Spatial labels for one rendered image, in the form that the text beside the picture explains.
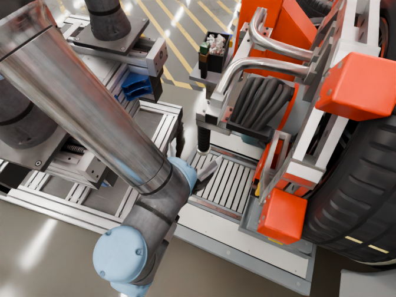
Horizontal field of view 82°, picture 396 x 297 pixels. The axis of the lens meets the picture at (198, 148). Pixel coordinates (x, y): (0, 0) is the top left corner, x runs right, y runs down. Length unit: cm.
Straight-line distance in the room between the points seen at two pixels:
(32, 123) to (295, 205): 67
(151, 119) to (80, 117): 119
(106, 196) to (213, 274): 69
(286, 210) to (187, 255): 92
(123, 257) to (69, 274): 116
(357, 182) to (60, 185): 131
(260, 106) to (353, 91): 16
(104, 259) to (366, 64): 44
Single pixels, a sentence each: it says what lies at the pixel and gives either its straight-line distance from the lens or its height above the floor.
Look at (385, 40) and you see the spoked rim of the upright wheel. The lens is 57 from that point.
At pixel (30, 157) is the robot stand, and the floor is 82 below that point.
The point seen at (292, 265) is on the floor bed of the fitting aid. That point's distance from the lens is 137.
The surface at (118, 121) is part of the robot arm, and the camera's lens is 31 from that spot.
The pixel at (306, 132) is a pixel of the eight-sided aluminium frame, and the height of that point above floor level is 102.
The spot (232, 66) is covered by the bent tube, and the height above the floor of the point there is 101.
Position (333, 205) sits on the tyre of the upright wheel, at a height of 96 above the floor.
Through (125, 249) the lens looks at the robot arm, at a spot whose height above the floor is 101.
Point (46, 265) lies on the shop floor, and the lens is 158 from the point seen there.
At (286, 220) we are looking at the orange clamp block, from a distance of 52.
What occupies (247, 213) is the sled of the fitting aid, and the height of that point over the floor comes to 15.
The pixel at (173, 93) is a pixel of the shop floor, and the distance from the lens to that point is 189.
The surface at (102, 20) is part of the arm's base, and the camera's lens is 99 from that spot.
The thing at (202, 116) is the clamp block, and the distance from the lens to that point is 53.
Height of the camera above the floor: 136
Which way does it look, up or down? 60 degrees down
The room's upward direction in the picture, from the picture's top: straight up
